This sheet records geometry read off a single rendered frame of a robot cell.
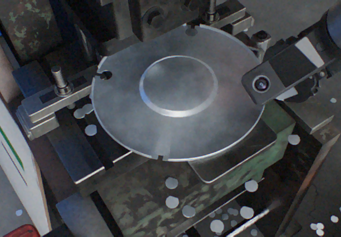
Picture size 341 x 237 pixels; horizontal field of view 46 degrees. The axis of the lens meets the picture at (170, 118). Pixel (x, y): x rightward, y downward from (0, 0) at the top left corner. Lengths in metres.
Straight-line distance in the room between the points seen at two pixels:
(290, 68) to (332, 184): 1.04
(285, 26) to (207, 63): 1.28
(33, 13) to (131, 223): 0.44
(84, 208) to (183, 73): 0.29
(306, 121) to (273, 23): 1.18
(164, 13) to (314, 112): 0.41
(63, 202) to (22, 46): 0.33
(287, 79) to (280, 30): 1.43
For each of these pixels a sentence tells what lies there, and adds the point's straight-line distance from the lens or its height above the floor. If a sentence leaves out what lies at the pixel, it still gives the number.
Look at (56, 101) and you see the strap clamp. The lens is 0.73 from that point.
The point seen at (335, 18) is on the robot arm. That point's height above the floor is 1.00.
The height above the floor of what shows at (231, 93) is 0.78.
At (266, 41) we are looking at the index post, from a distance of 0.74.
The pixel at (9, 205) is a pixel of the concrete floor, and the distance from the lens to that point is 1.55.
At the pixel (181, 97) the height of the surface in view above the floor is 0.79.
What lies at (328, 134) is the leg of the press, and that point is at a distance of 0.86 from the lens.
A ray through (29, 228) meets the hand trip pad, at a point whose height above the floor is 0.76.
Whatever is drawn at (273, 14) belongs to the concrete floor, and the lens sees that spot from 2.02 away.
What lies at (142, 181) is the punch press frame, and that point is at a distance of 0.74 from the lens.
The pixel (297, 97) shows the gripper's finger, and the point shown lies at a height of 0.84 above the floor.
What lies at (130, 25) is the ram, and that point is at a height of 0.91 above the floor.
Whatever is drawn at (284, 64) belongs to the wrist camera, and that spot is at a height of 0.93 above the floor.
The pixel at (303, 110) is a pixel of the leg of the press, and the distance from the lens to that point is 0.85.
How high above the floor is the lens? 1.31
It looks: 55 degrees down
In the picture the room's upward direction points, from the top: 4 degrees counter-clockwise
